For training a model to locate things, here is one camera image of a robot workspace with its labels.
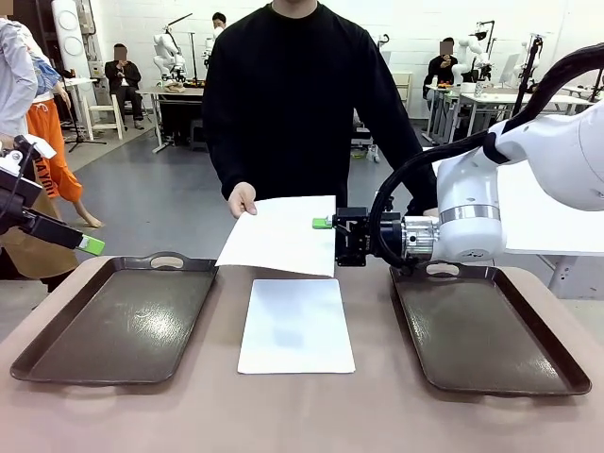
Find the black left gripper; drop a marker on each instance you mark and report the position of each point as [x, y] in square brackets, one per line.
[16, 198]

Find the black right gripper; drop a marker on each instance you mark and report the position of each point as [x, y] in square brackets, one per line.
[361, 236]

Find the white A4 paper sheet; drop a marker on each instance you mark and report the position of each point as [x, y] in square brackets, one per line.
[278, 236]

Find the person's left forearm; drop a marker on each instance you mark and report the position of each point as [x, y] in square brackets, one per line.
[387, 146]

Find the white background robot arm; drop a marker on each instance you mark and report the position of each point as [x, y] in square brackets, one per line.
[467, 45]

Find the person's right forearm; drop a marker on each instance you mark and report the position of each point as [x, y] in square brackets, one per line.
[226, 160]

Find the person's left hand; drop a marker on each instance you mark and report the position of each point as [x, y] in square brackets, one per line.
[430, 213]

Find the person's right hand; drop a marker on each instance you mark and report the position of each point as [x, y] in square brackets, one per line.
[241, 198]

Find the white A4 paper stack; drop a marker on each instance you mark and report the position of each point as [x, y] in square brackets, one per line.
[295, 330]

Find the dark brown serving tray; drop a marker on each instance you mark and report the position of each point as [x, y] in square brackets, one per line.
[118, 325]
[481, 330]

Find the mannequin in orange trousers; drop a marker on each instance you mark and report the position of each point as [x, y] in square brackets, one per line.
[45, 122]

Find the person in black sweater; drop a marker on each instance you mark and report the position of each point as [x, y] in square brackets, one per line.
[283, 118]

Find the white wooden chair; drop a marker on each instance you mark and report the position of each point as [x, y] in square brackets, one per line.
[105, 109]

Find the white drawer cabinet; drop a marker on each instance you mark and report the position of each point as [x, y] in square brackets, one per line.
[403, 89]

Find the mannequin in grey shirt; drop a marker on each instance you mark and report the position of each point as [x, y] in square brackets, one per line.
[14, 71]

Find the seated man in black jacket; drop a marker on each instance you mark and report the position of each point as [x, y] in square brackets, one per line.
[123, 75]

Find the grey plastic stool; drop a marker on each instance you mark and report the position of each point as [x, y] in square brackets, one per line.
[200, 127]

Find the white background desk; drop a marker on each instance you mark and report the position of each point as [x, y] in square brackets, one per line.
[181, 92]

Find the white standing air conditioner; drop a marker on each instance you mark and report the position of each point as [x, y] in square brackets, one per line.
[71, 47]

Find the seated person in dark clothes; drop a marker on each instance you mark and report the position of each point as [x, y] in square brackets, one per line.
[443, 68]

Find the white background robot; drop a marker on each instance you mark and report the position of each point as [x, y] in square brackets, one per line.
[165, 47]

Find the long white background table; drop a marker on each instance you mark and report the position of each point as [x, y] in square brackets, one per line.
[495, 98]

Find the large white table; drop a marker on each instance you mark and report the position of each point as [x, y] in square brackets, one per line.
[557, 233]

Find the white background monitor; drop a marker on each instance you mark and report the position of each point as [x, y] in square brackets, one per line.
[509, 68]

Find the standing man in background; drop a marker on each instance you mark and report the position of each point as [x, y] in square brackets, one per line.
[218, 21]

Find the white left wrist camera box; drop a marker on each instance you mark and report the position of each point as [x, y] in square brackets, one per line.
[42, 148]

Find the black camera stand pole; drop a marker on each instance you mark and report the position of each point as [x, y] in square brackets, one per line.
[529, 66]

